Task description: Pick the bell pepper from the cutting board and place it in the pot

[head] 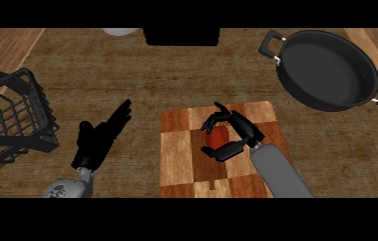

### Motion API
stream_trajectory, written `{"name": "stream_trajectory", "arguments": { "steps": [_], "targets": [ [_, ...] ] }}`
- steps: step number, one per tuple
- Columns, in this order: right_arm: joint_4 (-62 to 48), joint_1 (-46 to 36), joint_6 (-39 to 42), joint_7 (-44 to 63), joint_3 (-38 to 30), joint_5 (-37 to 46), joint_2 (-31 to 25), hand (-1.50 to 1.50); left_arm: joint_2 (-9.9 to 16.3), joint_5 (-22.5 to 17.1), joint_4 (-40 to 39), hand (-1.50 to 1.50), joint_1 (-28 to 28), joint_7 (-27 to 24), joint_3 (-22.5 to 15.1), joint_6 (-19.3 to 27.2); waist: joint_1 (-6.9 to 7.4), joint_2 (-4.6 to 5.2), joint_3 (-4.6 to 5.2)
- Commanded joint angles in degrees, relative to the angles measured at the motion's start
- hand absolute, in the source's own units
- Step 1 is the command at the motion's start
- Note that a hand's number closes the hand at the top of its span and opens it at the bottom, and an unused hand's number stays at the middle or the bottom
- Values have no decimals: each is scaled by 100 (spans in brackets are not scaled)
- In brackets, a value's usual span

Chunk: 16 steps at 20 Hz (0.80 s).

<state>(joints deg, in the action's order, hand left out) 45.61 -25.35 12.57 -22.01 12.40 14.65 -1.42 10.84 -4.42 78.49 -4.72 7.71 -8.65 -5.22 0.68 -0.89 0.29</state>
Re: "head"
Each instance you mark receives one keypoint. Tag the black box appliance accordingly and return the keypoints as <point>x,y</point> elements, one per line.
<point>180,36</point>

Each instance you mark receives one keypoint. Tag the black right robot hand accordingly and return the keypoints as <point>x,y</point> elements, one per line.
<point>241,126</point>

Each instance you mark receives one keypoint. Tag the pale round object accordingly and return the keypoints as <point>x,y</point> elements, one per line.
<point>120,31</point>

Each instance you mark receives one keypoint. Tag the checkered wooden cutting board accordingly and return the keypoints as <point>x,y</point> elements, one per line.
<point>182,151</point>

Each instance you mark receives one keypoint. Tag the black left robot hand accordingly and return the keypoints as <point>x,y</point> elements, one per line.
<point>101,138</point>

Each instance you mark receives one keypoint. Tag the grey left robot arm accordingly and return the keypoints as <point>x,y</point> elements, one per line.
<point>74,185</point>

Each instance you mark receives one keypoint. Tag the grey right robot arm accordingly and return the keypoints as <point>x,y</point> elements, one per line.
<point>278,171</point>

